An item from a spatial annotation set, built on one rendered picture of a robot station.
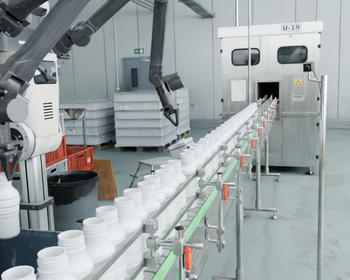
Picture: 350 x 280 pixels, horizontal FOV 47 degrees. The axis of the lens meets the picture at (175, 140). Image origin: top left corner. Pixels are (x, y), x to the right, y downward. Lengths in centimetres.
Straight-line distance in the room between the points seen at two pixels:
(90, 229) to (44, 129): 93
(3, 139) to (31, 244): 39
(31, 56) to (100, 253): 59
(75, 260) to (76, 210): 264
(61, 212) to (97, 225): 263
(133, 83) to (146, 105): 436
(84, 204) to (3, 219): 216
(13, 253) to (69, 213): 190
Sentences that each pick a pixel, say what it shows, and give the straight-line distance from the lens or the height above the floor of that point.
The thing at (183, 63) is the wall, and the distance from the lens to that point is 1173.
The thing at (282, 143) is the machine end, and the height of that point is 44.
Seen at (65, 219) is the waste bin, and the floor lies 35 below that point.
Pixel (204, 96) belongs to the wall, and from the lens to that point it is 1160.
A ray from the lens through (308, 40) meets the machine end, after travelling 586.
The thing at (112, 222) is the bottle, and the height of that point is 115.
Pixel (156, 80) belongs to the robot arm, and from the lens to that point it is 176.
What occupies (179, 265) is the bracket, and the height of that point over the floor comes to 104.
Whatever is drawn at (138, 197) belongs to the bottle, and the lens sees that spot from 81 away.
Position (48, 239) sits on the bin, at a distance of 129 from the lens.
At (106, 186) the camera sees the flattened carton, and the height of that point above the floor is 18.
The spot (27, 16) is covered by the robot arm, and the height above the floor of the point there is 158.
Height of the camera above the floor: 138
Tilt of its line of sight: 8 degrees down
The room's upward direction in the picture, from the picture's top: 2 degrees counter-clockwise
